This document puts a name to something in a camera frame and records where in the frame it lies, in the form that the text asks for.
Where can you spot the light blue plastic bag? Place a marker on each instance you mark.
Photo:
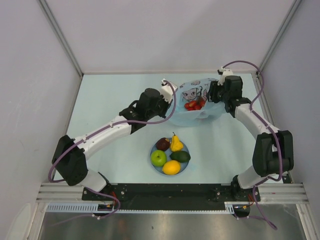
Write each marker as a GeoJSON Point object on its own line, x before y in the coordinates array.
{"type": "Point", "coordinates": [193, 91]}

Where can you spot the blue plastic plate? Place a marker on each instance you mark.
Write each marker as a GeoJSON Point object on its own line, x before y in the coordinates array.
{"type": "Point", "coordinates": [168, 153]}

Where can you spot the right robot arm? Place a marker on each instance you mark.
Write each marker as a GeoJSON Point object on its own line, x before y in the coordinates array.
{"type": "Point", "coordinates": [273, 151]}

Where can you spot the white slotted cable duct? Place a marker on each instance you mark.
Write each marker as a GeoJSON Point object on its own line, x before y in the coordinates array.
{"type": "Point", "coordinates": [79, 208]}

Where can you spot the small red fake fruits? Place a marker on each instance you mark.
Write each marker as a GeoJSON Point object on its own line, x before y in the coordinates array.
{"type": "Point", "coordinates": [195, 105]}

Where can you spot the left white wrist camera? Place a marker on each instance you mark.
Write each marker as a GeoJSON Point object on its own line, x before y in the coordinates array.
{"type": "Point", "coordinates": [167, 90]}

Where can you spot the yellow fake pear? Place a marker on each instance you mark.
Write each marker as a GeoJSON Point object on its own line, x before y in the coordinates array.
{"type": "Point", "coordinates": [176, 145]}

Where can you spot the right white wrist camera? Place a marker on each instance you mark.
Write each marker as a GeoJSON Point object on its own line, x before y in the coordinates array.
{"type": "Point", "coordinates": [223, 73]}

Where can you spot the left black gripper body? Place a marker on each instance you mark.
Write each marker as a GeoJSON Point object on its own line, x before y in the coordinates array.
{"type": "Point", "coordinates": [162, 107]}

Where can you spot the dark red fake apple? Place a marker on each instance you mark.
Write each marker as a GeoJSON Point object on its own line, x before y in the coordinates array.
{"type": "Point", "coordinates": [163, 144]}

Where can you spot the dark green fake avocado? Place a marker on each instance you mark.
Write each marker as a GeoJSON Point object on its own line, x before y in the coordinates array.
{"type": "Point", "coordinates": [180, 156]}

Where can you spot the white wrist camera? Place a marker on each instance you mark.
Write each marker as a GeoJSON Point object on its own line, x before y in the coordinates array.
{"type": "Point", "coordinates": [167, 90]}
{"type": "Point", "coordinates": [223, 73]}

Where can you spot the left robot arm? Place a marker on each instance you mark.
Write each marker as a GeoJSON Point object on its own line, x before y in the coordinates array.
{"type": "Point", "coordinates": [71, 154]}

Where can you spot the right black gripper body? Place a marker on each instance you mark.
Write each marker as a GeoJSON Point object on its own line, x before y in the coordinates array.
{"type": "Point", "coordinates": [217, 93]}

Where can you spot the yellow fake lemon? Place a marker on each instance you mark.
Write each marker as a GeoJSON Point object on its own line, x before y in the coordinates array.
{"type": "Point", "coordinates": [171, 167]}

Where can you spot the right slotted cable duct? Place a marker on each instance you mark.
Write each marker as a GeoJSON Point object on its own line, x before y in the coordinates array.
{"type": "Point", "coordinates": [232, 206]}

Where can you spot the green fake apple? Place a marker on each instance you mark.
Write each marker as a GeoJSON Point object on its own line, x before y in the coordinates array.
{"type": "Point", "coordinates": [158, 158]}

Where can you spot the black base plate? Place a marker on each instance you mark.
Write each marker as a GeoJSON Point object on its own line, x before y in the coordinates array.
{"type": "Point", "coordinates": [178, 197]}

